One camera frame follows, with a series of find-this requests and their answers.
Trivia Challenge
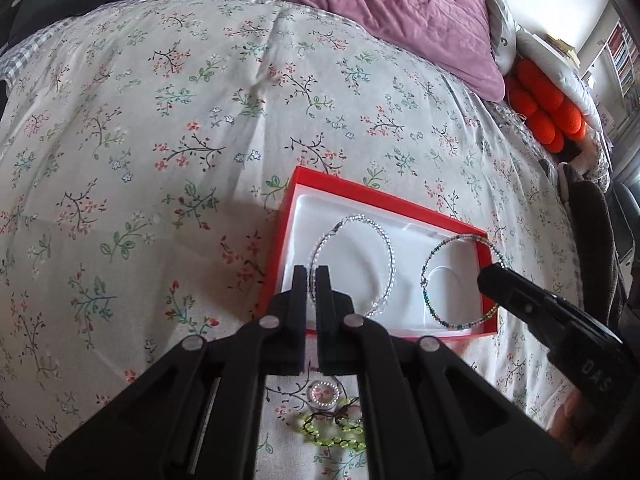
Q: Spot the green beaded black cord bracelet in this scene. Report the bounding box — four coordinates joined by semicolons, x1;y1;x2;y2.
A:
288;394;368;453

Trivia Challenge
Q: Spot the red jewelry box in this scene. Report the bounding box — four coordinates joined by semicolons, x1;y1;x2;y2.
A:
259;167;499;340

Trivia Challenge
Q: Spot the right hand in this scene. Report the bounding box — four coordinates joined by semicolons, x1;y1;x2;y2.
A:
547;389;594;448

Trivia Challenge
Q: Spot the dark brown garment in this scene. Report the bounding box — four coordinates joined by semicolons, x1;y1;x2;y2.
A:
558;162;627;330

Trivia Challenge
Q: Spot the orange knotted cushion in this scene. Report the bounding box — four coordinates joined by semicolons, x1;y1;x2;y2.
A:
506;58;587;154

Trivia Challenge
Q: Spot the white patterned pillow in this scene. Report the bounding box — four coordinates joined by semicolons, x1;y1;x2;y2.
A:
485;0;603;133

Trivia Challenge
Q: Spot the bookshelf with books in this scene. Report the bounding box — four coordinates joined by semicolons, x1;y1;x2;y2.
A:
605;20;639;98

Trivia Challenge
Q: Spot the floral bed cover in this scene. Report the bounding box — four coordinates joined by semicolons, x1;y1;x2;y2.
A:
1;0;582;466

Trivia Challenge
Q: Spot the grey checked sheet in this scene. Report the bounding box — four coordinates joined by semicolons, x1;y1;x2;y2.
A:
1;18;76;86

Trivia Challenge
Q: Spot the multicolour beaded necklace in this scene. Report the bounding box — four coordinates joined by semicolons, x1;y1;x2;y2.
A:
418;233;508;332

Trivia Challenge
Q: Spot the small pearl bead ring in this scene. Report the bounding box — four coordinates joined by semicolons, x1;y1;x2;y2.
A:
306;379;342;411

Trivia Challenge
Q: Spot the clear beaded necklace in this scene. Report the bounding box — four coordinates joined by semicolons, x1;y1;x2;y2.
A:
308;212;396;319

